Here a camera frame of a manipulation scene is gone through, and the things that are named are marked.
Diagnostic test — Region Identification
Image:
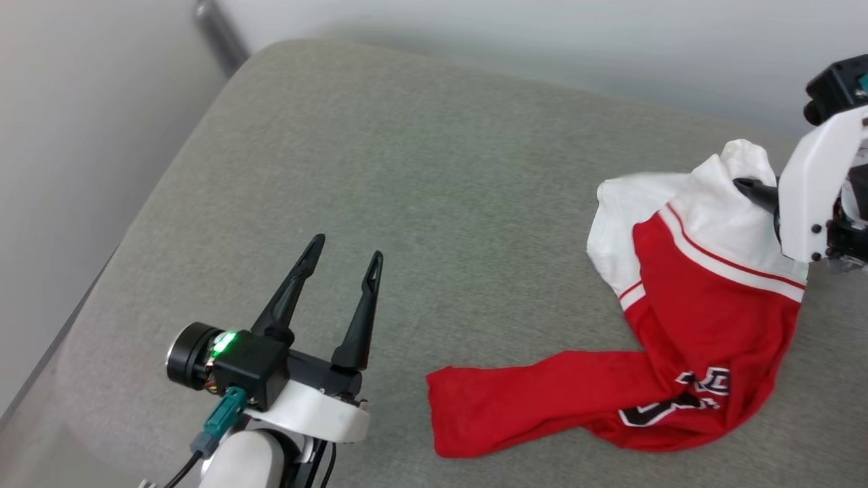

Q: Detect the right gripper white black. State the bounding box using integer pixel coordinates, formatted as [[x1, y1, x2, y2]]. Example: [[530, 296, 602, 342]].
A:
[[734, 103, 868, 272]]

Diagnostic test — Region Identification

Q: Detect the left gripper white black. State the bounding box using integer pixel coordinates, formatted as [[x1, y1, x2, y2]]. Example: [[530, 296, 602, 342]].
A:
[[166, 234, 384, 443]]

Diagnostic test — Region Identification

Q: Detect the red and white basketball jersey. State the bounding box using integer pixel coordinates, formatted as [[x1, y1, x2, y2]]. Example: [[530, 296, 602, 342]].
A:
[[426, 139, 810, 460]]

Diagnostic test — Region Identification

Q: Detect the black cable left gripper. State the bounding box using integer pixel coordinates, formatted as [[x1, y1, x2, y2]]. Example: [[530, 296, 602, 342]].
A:
[[317, 441, 337, 488]]

